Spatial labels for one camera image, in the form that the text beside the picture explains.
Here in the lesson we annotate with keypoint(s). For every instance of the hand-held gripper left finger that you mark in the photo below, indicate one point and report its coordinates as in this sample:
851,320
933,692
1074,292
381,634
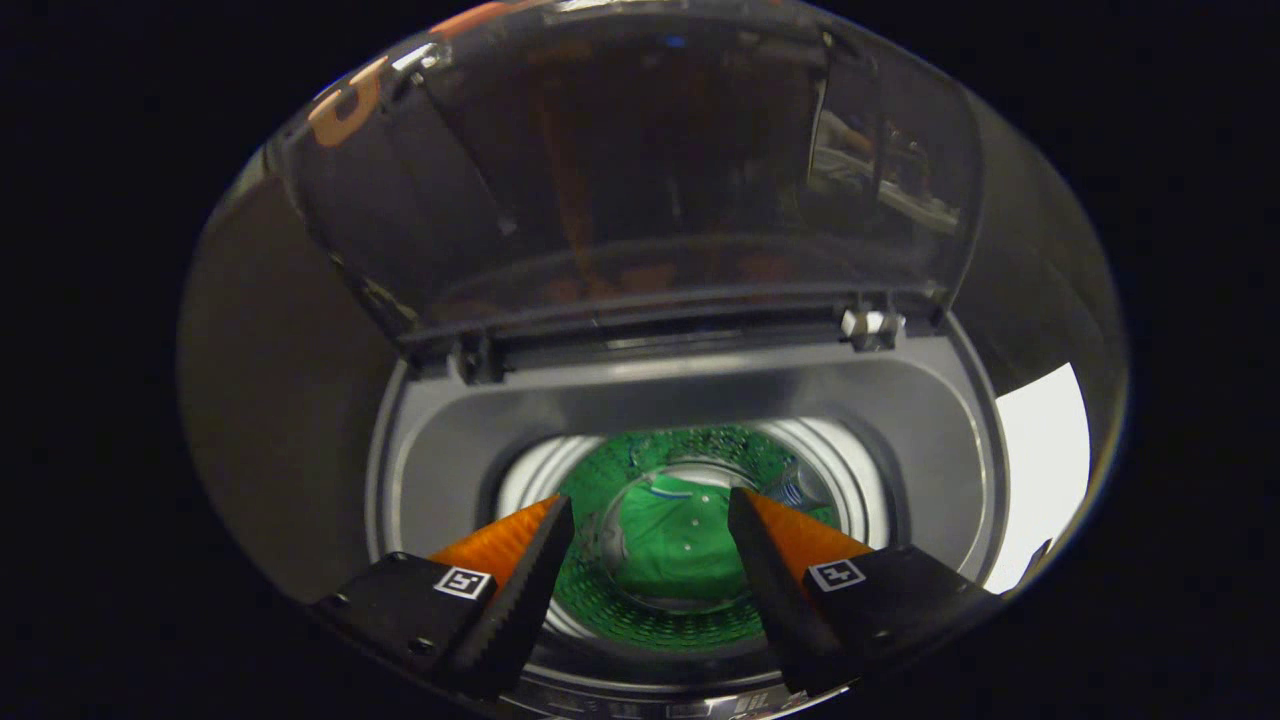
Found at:
525,600

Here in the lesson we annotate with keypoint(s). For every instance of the green polo shirt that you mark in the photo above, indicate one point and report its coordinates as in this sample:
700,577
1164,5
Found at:
670,550

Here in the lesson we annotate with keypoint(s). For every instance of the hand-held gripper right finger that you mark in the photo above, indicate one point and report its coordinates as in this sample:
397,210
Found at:
775,600

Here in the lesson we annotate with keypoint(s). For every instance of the transparent washing machine lid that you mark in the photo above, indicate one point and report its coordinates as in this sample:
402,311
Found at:
650,150

